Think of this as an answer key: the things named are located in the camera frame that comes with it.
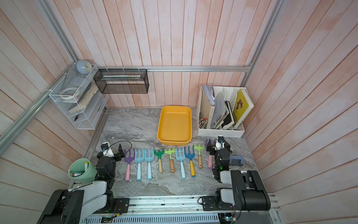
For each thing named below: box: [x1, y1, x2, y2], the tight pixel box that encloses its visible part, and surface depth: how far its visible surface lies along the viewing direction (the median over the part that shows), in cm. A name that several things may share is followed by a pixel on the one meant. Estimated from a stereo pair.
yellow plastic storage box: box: [157, 105, 193, 146], surface depth 108 cm
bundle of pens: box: [199, 117, 208, 129], surface depth 90 cm
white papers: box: [202, 84, 216, 106], surface depth 90 cm
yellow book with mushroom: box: [234, 89, 250, 123], surface depth 95 cm
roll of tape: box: [59, 86, 78, 100], surface depth 76 cm
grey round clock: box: [75, 59, 92, 75], surface depth 84 cm
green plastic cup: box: [68, 158, 98, 184], surface depth 76 cm
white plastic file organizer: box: [196, 84, 255, 138], surface depth 97 cm
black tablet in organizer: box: [221, 100, 235, 130], surface depth 97 cm
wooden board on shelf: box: [68, 85, 99, 114], surface depth 83 cm
